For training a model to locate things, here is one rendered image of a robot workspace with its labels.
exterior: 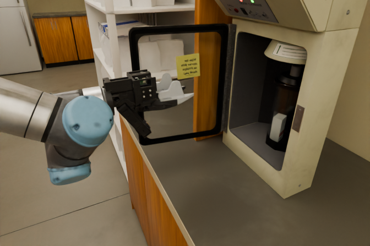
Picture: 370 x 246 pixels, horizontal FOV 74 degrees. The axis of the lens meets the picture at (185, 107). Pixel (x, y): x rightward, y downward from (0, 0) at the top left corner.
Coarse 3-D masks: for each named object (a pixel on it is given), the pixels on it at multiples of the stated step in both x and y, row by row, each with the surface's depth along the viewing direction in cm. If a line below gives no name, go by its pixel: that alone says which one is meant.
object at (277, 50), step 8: (272, 40) 69; (272, 48) 67; (280, 48) 65; (288, 48) 63; (296, 48) 62; (304, 48) 62; (272, 56) 66; (280, 56) 64; (288, 56) 63; (296, 56) 62; (304, 56) 62
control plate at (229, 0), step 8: (224, 0) 66; (232, 0) 63; (248, 0) 57; (256, 0) 55; (264, 0) 52; (232, 8) 67; (248, 8) 61; (256, 8) 58; (264, 8) 55; (240, 16) 68; (248, 16) 64; (256, 16) 61; (264, 16) 58; (272, 16) 56
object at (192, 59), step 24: (192, 24) 73; (144, 48) 72; (168, 48) 74; (192, 48) 76; (216, 48) 78; (168, 72) 77; (192, 72) 79; (216, 72) 81; (216, 96) 86; (168, 120) 84; (192, 120) 87
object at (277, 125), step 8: (280, 88) 72; (280, 96) 73; (288, 96) 71; (296, 96) 70; (280, 104) 74; (288, 104) 72; (272, 112) 78; (280, 112) 74; (288, 112) 73; (272, 120) 78; (280, 120) 75; (288, 120) 74; (272, 128) 79; (280, 128) 76; (288, 128) 75; (272, 136) 80; (280, 136) 77; (288, 136) 77
